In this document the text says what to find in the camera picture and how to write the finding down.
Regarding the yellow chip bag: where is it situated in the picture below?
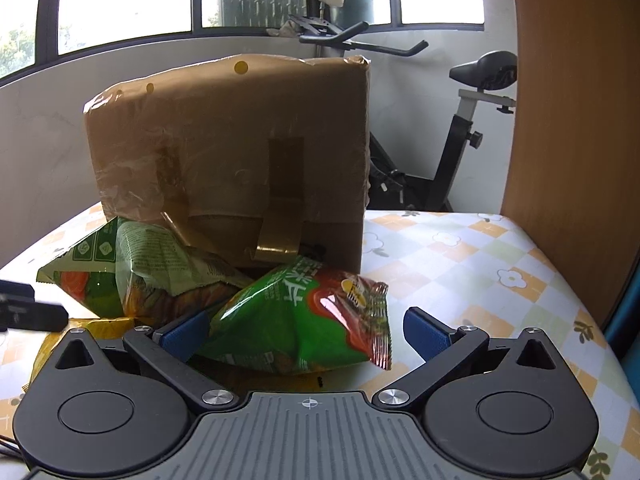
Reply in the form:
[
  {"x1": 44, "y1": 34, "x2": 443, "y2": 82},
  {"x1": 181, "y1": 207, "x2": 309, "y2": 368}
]
[{"x1": 23, "y1": 316, "x2": 136, "y2": 392}]

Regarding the light green snack bag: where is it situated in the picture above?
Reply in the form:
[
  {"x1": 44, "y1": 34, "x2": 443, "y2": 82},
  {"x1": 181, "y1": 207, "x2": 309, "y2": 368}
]
[{"x1": 37, "y1": 218, "x2": 252, "y2": 327}]

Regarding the green red chip bag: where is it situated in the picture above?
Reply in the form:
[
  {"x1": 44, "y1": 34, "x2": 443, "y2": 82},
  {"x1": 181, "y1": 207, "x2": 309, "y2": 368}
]
[{"x1": 198, "y1": 256, "x2": 392, "y2": 375}]

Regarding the floral patterned bed sheet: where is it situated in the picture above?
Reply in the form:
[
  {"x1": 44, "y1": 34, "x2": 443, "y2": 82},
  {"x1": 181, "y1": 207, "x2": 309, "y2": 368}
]
[{"x1": 0, "y1": 201, "x2": 640, "y2": 480}]

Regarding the black exercise bike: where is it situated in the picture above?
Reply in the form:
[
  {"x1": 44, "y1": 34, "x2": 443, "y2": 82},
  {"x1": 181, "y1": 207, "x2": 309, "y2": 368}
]
[{"x1": 288, "y1": 16, "x2": 518, "y2": 213}]

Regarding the brown cardboard box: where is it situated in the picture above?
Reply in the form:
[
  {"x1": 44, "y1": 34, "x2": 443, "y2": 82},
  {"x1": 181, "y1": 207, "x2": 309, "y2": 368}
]
[{"x1": 84, "y1": 54, "x2": 370, "y2": 272}]

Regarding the wooden headboard panel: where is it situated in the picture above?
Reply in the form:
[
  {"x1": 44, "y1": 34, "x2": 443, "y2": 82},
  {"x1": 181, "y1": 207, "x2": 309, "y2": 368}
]
[{"x1": 502, "y1": 0, "x2": 639, "y2": 324}]

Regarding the black window frame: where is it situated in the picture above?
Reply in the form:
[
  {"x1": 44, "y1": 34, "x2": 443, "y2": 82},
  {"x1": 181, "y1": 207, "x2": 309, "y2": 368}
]
[{"x1": 1, "y1": 0, "x2": 485, "y2": 82}]

